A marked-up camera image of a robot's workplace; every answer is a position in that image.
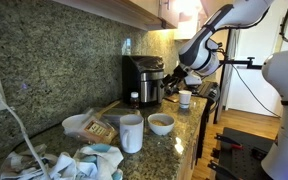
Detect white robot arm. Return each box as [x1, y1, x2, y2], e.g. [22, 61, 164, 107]
[164, 0, 288, 180]

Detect small brown bottle white cap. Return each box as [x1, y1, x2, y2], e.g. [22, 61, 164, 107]
[130, 92, 139, 109]

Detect wooden upper cabinets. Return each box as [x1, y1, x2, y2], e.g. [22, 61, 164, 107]
[52, 0, 198, 32]

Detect clear bag of food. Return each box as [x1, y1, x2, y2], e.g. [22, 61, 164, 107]
[62, 108, 118, 144]

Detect white blue kitchen towel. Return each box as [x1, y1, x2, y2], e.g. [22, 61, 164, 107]
[0, 144, 123, 180]

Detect white power cord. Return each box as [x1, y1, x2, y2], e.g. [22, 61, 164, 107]
[0, 87, 51, 180]

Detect white paper cup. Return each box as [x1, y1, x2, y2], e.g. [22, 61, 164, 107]
[179, 90, 192, 109]

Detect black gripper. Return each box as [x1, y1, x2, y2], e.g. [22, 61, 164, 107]
[162, 65, 187, 94]

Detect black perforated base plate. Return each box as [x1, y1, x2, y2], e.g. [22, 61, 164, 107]
[208, 128, 273, 180]

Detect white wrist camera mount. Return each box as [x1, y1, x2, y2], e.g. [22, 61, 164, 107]
[184, 74, 202, 86]

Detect black air fryer body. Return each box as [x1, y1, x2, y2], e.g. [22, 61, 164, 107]
[122, 55, 164, 107]

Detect white bowl of grains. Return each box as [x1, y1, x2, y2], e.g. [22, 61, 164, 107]
[147, 113, 175, 135]

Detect white ceramic mug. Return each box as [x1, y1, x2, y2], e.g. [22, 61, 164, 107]
[120, 114, 144, 154]

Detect black tripod stand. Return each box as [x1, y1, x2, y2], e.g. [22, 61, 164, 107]
[213, 28, 263, 125]

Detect wooden spatula handle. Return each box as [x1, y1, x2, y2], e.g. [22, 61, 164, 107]
[95, 100, 120, 119]

